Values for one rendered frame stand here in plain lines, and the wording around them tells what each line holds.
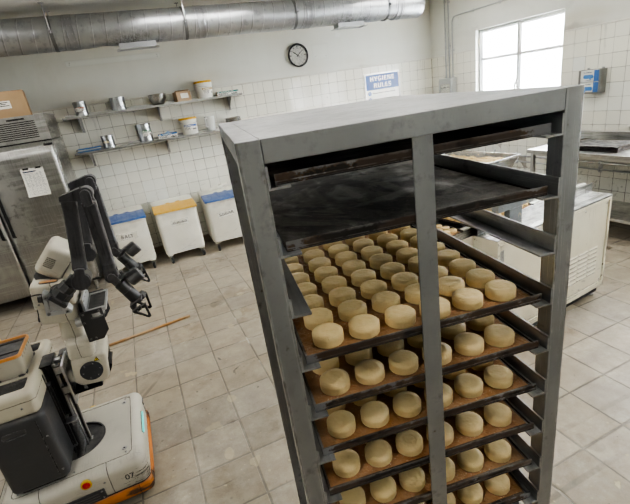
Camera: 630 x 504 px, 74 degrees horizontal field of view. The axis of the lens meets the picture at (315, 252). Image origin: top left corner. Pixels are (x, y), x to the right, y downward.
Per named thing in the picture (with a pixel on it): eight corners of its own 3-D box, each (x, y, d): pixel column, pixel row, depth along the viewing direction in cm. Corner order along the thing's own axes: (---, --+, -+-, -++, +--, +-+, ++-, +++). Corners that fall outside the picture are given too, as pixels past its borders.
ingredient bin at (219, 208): (216, 253, 574) (203, 198, 547) (209, 241, 630) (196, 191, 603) (254, 243, 591) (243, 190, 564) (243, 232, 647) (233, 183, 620)
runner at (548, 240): (380, 186, 123) (379, 176, 122) (389, 184, 124) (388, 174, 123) (539, 257, 65) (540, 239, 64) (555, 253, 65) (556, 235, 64)
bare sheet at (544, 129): (239, 145, 107) (238, 139, 107) (384, 121, 115) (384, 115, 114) (275, 185, 52) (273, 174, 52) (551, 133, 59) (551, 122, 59)
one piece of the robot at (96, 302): (80, 346, 202) (64, 306, 194) (84, 322, 226) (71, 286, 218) (115, 335, 207) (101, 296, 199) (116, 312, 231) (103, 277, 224)
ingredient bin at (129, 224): (117, 280, 530) (98, 222, 502) (115, 265, 584) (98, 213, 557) (161, 267, 550) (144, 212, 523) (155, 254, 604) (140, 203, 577)
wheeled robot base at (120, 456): (11, 555, 198) (-11, 518, 189) (35, 460, 253) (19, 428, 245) (158, 490, 220) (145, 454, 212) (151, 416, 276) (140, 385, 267)
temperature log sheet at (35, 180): (52, 193, 457) (42, 165, 446) (52, 193, 454) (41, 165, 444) (29, 197, 449) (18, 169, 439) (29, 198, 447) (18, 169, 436)
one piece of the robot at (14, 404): (21, 519, 200) (-59, 376, 170) (40, 442, 247) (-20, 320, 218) (96, 487, 211) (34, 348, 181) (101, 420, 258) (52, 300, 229)
